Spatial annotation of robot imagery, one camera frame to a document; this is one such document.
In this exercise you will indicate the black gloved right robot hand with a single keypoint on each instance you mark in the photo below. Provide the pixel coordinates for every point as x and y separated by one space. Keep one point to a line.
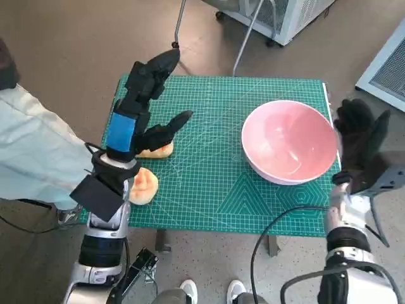
357 139

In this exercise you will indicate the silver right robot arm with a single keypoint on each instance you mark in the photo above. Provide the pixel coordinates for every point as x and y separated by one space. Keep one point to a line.
348 240

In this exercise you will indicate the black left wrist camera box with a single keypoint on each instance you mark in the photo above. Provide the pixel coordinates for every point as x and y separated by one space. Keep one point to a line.
95 196

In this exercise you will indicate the green cutting mat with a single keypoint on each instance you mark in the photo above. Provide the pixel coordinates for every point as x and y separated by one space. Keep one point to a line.
205 177

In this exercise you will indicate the black metal frame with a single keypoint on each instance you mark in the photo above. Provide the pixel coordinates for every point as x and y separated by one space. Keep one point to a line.
142 263

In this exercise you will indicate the white vented cabinet on castors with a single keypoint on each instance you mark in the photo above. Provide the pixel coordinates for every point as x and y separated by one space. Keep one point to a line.
294 22

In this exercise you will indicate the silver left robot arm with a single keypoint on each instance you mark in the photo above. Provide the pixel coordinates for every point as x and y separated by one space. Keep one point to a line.
101 247

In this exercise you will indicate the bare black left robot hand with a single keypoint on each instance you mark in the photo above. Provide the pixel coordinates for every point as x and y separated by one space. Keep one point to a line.
121 133

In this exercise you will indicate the black table leg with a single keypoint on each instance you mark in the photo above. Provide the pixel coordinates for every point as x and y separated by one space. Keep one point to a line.
273 245
163 240

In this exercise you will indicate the grey metal-legged chair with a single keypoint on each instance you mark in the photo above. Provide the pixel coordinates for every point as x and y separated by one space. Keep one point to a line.
178 22

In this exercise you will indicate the person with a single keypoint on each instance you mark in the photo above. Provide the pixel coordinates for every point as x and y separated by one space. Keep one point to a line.
189 288
38 142

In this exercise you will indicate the pink bowl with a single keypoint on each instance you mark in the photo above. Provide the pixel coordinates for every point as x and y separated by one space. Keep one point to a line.
284 133

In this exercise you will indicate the round toy bread bun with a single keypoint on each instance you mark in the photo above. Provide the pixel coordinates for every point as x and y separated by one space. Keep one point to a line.
144 187

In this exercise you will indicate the white framed vent panel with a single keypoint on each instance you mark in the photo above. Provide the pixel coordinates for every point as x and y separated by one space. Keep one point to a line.
386 73

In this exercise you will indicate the long striped toy bread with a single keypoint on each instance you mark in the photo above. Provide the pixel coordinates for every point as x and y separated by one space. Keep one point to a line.
161 152

